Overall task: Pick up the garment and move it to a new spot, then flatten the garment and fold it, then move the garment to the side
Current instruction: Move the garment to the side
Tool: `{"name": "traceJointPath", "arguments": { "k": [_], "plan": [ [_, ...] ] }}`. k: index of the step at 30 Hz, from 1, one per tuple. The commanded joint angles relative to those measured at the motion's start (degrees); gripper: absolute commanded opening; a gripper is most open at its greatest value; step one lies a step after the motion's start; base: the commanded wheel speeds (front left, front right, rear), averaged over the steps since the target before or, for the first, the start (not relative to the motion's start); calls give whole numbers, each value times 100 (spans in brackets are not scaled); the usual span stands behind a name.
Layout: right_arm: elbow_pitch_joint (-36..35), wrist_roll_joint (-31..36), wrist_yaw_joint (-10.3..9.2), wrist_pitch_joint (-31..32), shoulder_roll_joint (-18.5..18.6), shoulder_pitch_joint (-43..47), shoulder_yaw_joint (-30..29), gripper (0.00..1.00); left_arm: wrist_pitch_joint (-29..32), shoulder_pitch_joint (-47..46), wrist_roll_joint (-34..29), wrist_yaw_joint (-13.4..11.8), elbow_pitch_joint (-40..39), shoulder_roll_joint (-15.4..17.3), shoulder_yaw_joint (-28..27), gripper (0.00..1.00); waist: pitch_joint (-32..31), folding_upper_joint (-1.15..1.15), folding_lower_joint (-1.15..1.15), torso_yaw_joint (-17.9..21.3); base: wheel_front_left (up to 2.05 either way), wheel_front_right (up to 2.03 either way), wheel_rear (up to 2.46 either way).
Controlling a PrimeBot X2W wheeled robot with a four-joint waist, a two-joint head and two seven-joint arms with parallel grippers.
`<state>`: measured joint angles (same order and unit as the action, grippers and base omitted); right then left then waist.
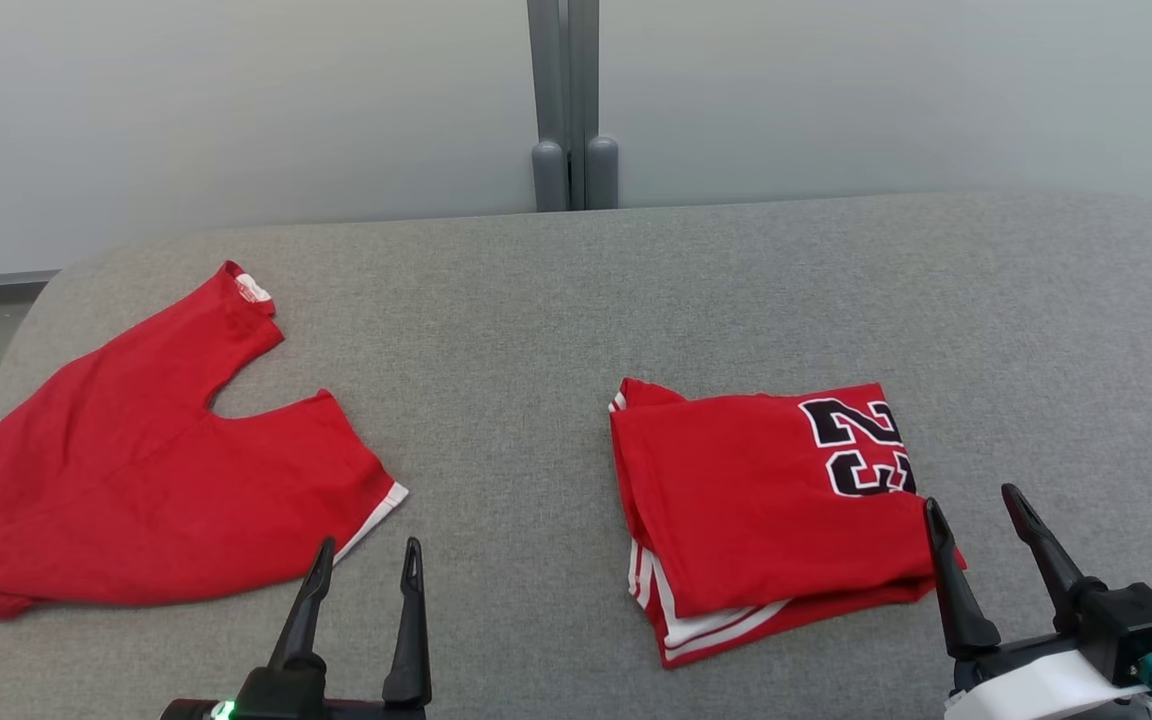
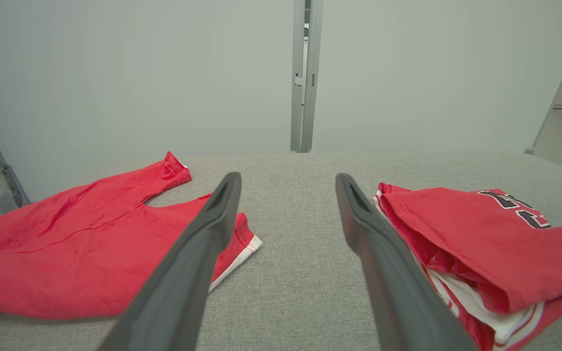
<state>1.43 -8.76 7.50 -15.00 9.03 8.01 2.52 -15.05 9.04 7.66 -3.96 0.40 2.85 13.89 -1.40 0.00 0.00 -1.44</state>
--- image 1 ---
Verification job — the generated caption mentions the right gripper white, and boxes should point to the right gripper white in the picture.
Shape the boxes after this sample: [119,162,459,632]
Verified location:
[923,483,1152,720]

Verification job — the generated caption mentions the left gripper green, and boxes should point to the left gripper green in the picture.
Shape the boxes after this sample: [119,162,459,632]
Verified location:
[160,536,434,720]

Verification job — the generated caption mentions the red white basketball jersey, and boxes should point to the red white basketball jersey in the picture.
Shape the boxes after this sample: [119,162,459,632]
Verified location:
[608,377,968,670]

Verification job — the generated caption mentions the red shorts white trim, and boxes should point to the red shorts white trim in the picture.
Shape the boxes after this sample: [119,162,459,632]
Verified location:
[0,261,410,622]

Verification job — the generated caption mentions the grey fabric sofa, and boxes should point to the grey fabric sofa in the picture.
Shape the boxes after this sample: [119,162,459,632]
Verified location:
[0,190,1152,720]

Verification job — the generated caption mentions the grey metal partition post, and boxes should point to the grey metal partition post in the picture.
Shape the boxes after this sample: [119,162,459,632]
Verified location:
[527,0,621,212]

